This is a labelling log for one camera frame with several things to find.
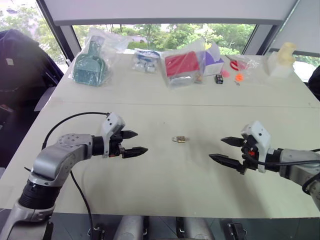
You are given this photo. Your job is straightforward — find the silver rounded robot leg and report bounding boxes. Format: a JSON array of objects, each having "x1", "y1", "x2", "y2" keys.
[
  {"x1": 179, "y1": 216, "x2": 216, "y2": 240},
  {"x1": 112, "y1": 215, "x2": 149, "y2": 240}
]

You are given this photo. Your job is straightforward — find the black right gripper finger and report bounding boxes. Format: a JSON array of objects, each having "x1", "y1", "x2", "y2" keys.
[
  {"x1": 208, "y1": 153, "x2": 244, "y2": 173},
  {"x1": 220, "y1": 136, "x2": 245, "y2": 148}
]

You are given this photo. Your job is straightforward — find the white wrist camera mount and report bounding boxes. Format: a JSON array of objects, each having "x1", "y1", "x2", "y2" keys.
[
  {"x1": 100, "y1": 112, "x2": 126, "y2": 159},
  {"x1": 240, "y1": 120, "x2": 272, "y2": 174}
]

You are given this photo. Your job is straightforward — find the dark office chair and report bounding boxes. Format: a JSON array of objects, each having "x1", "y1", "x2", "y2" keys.
[{"x1": 0, "y1": 28, "x2": 65, "y2": 168}]

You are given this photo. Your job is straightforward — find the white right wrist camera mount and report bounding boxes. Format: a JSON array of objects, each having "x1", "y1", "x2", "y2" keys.
[{"x1": 240, "y1": 120, "x2": 272, "y2": 174}]

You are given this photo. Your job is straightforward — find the teal dustpan in plastic bag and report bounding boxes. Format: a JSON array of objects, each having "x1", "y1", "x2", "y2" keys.
[{"x1": 67, "y1": 26, "x2": 130, "y2": 88}]

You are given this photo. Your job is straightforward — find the bagged red orange small parts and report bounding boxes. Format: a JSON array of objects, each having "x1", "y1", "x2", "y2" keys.
[{"x1": 225, "y1": 54, "x2": 261, "y2": 72}]

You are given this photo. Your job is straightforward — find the small brass padlock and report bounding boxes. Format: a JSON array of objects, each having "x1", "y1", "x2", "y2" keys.
[{"x1": 171, "y1": 135, "x2": 187, "y2": 145}]

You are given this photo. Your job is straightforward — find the person in dark clothing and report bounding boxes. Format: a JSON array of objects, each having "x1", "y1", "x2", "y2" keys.
[{"x1": 308, "y1": 64, "x2": 320, "y2": 102}]

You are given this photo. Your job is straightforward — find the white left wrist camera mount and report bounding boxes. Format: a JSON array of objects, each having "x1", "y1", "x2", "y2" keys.
[{"x1": 100, "y1": 112, "x2": 126, "y2": 159}]

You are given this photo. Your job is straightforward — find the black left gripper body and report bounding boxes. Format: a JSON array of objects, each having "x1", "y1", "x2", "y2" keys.
[{"x1": 108, "y1": 130, "x2": 126, "y2": 159}]

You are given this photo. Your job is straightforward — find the white and purple carton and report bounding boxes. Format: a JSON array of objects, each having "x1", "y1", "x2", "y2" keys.
[{"x1": 202, "y1": 41, "x2": 225, "y2": 77}]

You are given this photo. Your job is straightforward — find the black clamp under table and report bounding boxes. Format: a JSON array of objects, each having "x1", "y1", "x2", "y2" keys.
[
  {"x1": 86, "y1": 221, "x2": 106, "y2": 240},
  {"x1": 221, "y1": 218, "x2": 249, "y2": 240}
]

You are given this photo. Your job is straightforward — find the red box in plastic bag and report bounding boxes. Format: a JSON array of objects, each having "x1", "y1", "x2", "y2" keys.
[{"x1": 161, "y1": 48, "x2": 204, "y2": 90}]

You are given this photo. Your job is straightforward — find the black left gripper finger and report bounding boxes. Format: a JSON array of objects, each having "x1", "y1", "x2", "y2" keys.
[
  {"x1": 121, "y1": 130, "x2": 139, "y2": 140},
  {"x1": 122, "y1": 146, "x2": 149, "y2": 159}
]

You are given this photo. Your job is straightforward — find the clear bag of white parts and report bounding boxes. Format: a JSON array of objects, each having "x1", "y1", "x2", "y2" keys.
[{"x1": 131, "y1": 48, "x2": 161, "y2": 75}]

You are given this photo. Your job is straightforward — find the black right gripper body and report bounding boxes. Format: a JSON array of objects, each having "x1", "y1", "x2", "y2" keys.
[{"x1": 237, "y1": 134, "x2": 259, "y2": 175}]

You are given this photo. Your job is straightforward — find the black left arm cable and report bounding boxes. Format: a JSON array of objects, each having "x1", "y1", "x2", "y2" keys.
[{"x1": 41, "y1": 111, "x2": 111, "y2": 237}]

